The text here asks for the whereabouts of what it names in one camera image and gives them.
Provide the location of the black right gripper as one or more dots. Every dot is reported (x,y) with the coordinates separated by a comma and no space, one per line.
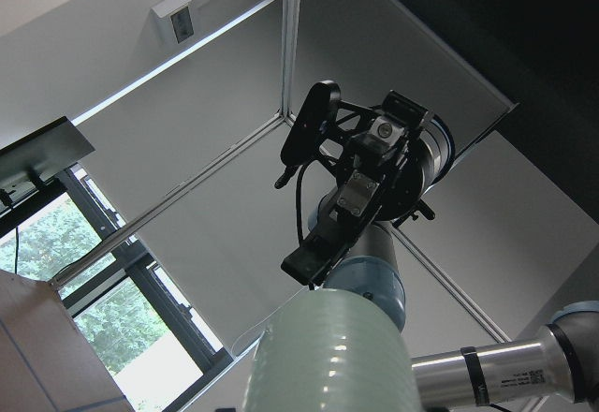
(384,169)

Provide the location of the mint green plastic cup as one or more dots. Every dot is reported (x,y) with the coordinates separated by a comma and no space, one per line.
(331,350)

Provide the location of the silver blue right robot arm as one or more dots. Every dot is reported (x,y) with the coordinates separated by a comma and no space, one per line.
(468,270)

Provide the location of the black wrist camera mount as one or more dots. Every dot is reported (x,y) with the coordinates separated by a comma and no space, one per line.
(323,116)

